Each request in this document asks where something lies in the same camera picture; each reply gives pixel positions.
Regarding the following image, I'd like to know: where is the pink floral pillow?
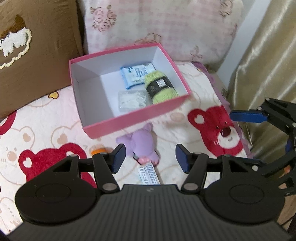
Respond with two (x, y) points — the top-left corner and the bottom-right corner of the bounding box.
(77, 0), (245, 70)

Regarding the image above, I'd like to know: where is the orange makeup sponge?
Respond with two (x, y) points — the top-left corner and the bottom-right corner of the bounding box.
(91, 144), (109, 156)

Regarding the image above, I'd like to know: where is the gold curtain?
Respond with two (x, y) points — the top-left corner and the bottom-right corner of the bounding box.
(227, 0), (296, 160)

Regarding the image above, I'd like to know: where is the bear printed blanket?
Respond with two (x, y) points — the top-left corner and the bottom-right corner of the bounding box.
(0, 61), (252, 232)

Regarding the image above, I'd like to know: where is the white wipes packet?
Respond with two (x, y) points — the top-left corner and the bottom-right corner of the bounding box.
(137, 162), (161, 185)

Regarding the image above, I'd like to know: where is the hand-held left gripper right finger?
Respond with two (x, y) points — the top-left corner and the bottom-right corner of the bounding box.
(175, 144), (267, 194)

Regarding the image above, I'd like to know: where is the pink cardboard box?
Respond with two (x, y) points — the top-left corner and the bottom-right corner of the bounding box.
(69, 42), (191, 139)

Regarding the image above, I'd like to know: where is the blue tissue pack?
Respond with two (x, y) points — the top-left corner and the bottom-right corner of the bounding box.
(120, 62), (156, 90)

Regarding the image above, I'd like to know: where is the brown embroidered pillow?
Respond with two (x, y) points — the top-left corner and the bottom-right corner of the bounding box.
(0, 0), (85, 120)

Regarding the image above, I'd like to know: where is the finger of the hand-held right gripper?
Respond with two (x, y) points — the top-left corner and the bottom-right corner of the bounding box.
(230, 97), (296, 139)
(261, 136), (296, 197)

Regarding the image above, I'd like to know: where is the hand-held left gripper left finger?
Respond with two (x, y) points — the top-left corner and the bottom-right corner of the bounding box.
(32, 144), (126, 194)

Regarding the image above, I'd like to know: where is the green yarn ball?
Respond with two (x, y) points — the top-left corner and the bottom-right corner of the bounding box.
(144, 71), (179, 105)

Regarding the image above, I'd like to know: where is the purple plush toy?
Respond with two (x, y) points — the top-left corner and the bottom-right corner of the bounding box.
(116, 123), (160, 166)

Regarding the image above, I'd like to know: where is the clear floss pick box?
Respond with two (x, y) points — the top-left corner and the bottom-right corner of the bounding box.
(117, 90), (148, 114)

